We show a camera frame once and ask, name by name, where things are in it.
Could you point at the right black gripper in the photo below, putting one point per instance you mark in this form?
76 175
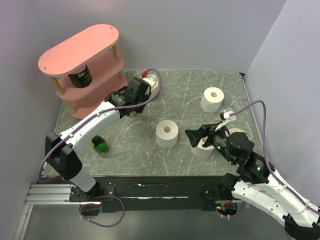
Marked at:
208 130

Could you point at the white paper roll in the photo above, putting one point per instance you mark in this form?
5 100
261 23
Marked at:
212 99
166 133
201 151

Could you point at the black paper roll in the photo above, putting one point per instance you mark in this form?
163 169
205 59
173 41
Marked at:
81 78

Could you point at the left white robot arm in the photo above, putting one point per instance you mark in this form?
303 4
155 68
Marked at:
63 149

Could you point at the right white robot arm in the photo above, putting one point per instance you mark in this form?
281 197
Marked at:
257 182

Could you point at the pink three-tier shelf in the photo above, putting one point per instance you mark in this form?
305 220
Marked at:
97 47

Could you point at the printed wrapped paper roll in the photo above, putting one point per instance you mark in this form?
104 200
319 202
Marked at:
237 130

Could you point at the beige wrapped paper roll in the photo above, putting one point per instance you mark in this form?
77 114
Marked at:
154 91

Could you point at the green glass bottle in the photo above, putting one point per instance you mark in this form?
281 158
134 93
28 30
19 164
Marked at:
100 145

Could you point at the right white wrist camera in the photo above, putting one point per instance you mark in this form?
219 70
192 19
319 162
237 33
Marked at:
226 117

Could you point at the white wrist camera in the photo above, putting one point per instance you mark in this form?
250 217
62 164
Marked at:
151 79
226 117

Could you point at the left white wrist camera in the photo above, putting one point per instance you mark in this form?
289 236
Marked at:
151 79

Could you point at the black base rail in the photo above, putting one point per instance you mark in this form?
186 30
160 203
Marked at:
155 193

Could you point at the aluminium frame rail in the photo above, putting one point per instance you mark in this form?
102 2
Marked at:
41 194

